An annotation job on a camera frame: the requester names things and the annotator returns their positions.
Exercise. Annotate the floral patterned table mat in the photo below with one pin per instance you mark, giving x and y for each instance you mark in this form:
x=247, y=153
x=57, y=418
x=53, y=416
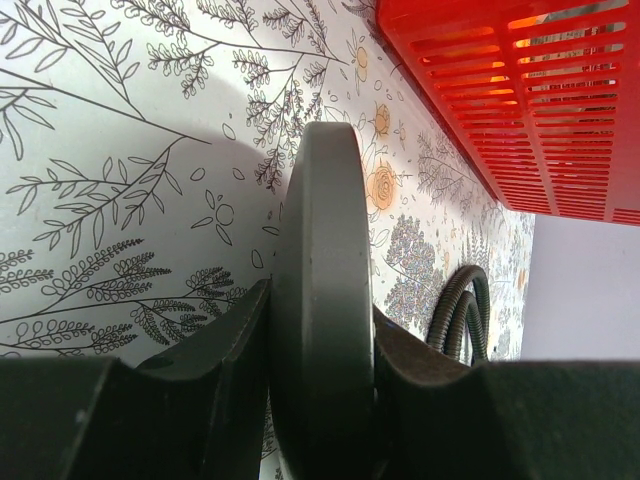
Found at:
x=145, y=151

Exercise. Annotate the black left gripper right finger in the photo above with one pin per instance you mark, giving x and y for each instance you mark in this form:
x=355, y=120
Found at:
x=505, y=419

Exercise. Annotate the grey handheld shower head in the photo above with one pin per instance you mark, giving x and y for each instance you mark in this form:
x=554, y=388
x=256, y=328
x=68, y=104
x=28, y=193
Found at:
x=320, y=332

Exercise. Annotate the red plastic shopping basket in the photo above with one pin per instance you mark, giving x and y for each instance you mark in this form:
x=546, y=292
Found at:
x=541, y=96

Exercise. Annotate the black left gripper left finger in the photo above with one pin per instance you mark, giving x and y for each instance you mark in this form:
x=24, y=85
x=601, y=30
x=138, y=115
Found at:
x=193, y=411

